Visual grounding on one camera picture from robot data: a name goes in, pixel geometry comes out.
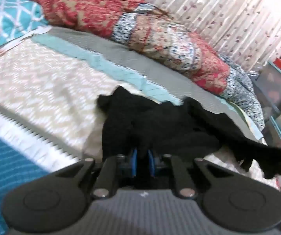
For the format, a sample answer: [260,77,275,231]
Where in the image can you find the chevron patterned quilt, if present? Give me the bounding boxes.
[0,26,281,235]

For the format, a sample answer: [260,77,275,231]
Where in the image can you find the black pants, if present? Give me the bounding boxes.
[97,86,281,180]

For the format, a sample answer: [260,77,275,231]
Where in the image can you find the red floral blanket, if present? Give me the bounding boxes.
[3,0,231,96]

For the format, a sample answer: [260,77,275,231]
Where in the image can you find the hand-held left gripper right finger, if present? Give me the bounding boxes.
[147,149,241,194]

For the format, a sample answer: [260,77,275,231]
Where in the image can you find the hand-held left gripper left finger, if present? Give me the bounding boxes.
[50,148,138,193]

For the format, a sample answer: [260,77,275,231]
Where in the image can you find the blue white floral cloth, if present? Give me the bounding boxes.
[219,54,266,131]

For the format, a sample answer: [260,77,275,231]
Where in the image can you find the leaf print curtain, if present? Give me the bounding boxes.
[121,0,281,74]

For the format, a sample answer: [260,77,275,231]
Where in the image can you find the teal lattice patterned pillow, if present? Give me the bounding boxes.
[0,0,49,54]

